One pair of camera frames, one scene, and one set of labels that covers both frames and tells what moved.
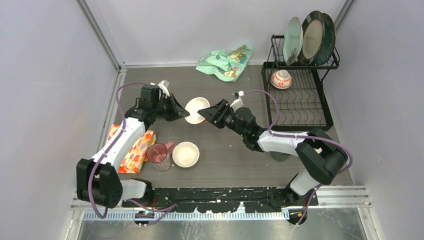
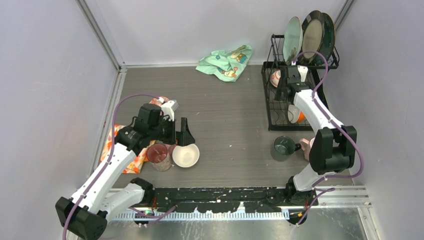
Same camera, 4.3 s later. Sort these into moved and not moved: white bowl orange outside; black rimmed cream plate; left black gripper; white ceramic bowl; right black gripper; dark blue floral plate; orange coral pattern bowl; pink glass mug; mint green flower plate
Moved: right black gripper; white bowl orange outside; left black gripper
Not moved: mint green flower plate; black rimmed cream plate; dark blue floral plate; pink glass mug; white ceramic bowl; orange coral pattern bowl
